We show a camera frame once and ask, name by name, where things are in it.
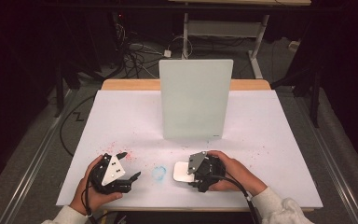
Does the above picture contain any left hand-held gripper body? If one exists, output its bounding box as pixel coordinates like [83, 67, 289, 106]
[88, 152, 134, 195]

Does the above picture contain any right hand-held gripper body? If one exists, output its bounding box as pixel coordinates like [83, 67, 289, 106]
[186, 150, 227, 191]

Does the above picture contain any white whiteboard eraser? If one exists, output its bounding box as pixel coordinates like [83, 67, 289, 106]
[172, 161, 197, 184]

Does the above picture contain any small whiteboard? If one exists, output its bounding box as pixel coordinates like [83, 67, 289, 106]
[158, 59, 234, 140]

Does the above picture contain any person's right hand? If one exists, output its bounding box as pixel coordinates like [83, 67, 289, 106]
[205, 149, 269, 198]

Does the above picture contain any person's left hand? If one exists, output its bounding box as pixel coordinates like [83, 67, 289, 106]
[69, 154, 124, 217]

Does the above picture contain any large white paper sheet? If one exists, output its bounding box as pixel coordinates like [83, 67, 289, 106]
[55, 89, 324, 210]

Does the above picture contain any wooden table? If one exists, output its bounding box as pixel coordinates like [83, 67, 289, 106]
[83, 78, 315, 213]

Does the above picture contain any black metal stand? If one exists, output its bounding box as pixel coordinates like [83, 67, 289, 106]
[271, 55, 322, 129]
[54, 60, 106, 119]

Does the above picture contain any dark curtain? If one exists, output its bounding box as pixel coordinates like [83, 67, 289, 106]
[301, 0, 358, 178]
[0, 0, 119, 200]

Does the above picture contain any small white box on floor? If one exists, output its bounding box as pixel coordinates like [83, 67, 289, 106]
[288, 39, 302, 52]

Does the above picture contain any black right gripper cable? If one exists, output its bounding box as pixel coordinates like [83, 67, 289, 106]
[209, 175, 262, 224]

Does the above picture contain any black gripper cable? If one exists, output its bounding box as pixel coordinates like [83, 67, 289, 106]
[209, 175, 262, 224]
[83, 176, 129, 224]

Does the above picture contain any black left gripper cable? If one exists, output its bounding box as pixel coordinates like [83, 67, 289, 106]
[83, 176, 129, 224]

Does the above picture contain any black cable on floor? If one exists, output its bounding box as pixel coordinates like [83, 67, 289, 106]
[59, 94, 97, 157]

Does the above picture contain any metal floor rail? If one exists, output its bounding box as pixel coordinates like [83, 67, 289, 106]
[0, 88, 76, 224]
[292, 90, 358, 224]

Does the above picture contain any tangle of floor cables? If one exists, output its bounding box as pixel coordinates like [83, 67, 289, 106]
[113, 21, 194, 79]

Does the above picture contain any white metal desk frame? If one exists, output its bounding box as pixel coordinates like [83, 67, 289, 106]
[167, 0, 312, 79]

